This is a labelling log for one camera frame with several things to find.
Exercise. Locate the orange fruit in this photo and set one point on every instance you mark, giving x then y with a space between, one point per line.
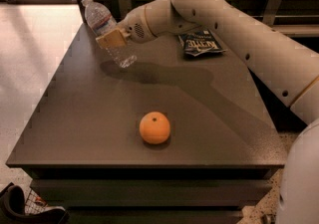
154 128

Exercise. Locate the grey drawer cabinet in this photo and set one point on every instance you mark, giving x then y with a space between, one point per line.
165 141

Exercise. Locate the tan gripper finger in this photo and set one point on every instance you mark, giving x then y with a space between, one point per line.
113 39

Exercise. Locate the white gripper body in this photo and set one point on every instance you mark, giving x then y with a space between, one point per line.
135 28

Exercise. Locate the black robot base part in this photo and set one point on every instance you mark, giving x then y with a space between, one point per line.
15 209

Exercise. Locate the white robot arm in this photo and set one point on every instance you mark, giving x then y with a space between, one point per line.
287 68

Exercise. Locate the clear plastic water bottle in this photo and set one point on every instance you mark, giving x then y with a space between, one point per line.
101 21

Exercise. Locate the blue chip bag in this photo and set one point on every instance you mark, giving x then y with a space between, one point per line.
199 43

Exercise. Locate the wooden wall shelf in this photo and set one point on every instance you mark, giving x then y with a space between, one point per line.
298 31

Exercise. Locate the right metal bracket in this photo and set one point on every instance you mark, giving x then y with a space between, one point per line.
270 11

